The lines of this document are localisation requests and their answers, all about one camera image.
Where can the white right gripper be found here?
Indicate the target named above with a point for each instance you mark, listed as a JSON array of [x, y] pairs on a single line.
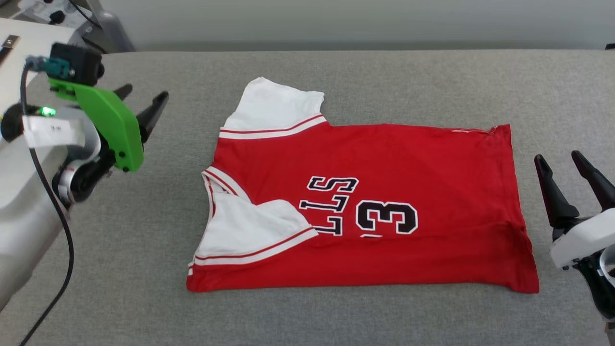
[[581, 238]]

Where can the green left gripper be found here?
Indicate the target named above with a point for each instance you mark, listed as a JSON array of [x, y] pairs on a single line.
[[115, 125]]

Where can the red and white jersey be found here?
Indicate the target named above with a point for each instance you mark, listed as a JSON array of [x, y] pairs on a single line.
[[408, 158]]

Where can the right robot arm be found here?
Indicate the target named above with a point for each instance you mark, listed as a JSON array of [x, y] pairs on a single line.
[[603, 293]]

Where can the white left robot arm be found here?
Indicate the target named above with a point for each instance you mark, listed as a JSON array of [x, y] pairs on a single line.
[[19, 216]]

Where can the grey plastic base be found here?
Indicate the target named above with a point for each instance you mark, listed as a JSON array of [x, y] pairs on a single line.
[[113, 33]]

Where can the white flat panel with latch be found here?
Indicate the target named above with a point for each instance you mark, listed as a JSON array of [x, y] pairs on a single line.
[[12, 72]]

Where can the white partition panel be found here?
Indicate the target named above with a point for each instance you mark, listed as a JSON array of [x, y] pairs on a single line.
[[360, 19]]

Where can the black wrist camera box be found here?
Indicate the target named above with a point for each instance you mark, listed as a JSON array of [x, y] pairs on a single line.
[[77, 62]]

